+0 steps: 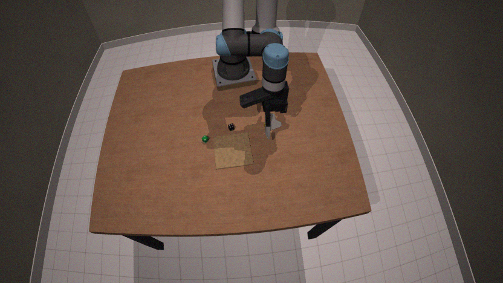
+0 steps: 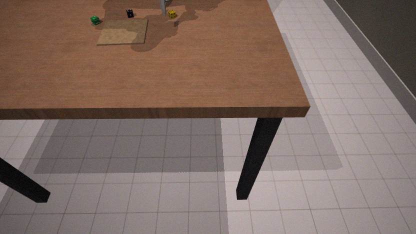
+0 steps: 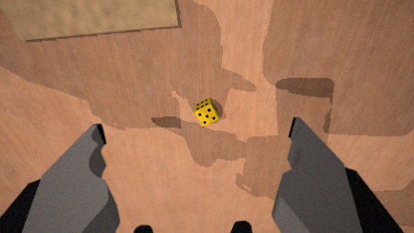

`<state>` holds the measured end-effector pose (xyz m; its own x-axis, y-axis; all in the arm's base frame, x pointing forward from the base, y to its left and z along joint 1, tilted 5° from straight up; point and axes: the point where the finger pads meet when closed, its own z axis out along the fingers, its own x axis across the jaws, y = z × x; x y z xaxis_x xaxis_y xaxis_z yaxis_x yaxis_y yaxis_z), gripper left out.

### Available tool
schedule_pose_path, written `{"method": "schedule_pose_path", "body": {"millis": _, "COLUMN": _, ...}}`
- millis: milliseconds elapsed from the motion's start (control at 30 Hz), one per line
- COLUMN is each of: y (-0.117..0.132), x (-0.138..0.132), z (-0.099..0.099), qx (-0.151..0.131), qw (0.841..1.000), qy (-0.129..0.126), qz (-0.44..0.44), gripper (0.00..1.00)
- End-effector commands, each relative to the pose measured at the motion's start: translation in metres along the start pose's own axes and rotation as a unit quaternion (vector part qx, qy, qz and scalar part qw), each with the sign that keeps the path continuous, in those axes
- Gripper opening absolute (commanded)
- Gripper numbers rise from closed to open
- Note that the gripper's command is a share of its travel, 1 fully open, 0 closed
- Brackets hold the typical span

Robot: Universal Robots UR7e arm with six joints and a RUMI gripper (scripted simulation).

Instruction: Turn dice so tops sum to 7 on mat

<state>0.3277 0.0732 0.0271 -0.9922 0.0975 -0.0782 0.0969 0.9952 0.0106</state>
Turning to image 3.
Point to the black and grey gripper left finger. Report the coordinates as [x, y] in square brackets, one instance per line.
[70, 196]

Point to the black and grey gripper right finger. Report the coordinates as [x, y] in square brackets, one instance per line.
[320, 194]

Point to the yellow die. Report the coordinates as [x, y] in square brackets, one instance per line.
[206, 112]

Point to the tan square mat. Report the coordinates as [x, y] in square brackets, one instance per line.
[41, 19]

